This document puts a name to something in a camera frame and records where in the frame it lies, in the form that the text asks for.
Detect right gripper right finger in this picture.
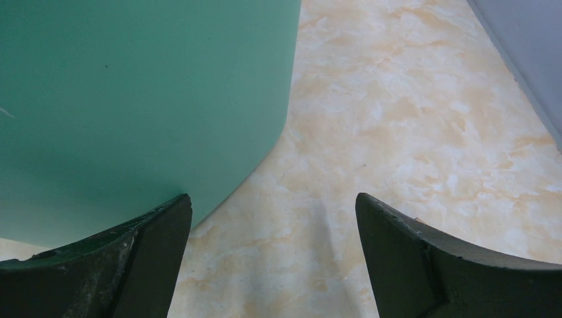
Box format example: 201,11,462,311
355,193,561,317

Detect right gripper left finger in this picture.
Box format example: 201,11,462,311
1,194,192,317

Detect green plastic trash bin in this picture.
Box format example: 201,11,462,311
1,1,301,247

